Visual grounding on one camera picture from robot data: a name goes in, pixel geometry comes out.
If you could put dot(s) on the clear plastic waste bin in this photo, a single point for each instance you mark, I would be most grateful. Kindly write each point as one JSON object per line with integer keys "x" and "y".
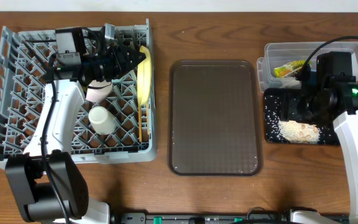
{"x": 278, "y": 54}

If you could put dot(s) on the grey plastic dishwasher rack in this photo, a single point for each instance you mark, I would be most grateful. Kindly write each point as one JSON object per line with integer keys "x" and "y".
{"x": 22, "y": 95}

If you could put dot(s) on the black rectangular waste bin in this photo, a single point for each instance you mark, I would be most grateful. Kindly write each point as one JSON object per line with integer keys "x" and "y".
{"x": 272, "y": 124}

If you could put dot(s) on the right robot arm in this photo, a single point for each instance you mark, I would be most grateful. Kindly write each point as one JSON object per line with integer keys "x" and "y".
{"x": 329, "y": 97}

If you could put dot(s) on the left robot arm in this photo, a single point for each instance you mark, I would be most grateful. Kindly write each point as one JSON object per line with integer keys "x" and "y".
{"x": 44, "y": 179}

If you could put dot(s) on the dark brown serving tray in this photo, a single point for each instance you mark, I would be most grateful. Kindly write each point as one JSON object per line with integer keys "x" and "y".
{"x": 214, "y": 119}

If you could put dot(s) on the yellow round plate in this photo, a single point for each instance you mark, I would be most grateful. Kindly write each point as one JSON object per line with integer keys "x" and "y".
{"x": 144, "y": 75}

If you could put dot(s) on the white paper cup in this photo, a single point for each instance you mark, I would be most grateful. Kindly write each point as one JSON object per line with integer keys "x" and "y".
{"x": 102, "y": 120}

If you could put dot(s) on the green orange snack wrapper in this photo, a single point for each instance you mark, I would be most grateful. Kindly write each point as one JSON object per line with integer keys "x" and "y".
{"x": 290, "y": 69}

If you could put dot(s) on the food scraps in bowl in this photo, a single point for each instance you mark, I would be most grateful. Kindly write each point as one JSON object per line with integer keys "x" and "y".
{"x": 298, "y": 132}

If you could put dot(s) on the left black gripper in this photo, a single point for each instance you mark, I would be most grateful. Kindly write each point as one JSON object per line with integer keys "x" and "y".
{"x": 117, "y": 61}

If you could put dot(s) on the pink small bowl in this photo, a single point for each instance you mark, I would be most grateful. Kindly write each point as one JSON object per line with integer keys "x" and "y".
{"x": 98, "y": 91}

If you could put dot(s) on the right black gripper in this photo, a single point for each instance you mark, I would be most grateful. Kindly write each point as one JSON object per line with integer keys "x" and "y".
{"x": 290, "y": 107}

